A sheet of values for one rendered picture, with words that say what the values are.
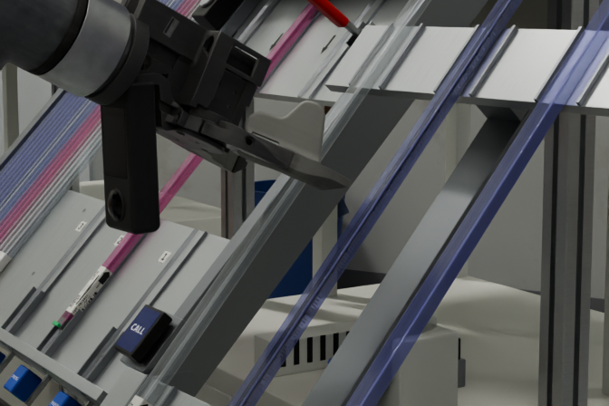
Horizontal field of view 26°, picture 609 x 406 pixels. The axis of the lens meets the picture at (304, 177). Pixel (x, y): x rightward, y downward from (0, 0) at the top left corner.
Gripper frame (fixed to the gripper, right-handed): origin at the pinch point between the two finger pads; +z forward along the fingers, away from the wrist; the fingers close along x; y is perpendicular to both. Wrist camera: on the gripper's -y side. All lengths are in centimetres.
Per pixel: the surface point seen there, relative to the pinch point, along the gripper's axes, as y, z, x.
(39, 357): -22.2, 3.0, 34.1
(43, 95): 55, 161, 416
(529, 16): 38, 45, 30
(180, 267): -8.6, 8.8, 24.9
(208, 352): -15.4, 9.9, 16.2
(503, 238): 56, 255, 232
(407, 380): -11.7, 6.7, -14.0
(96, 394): -22.8, 2.1, 19.4
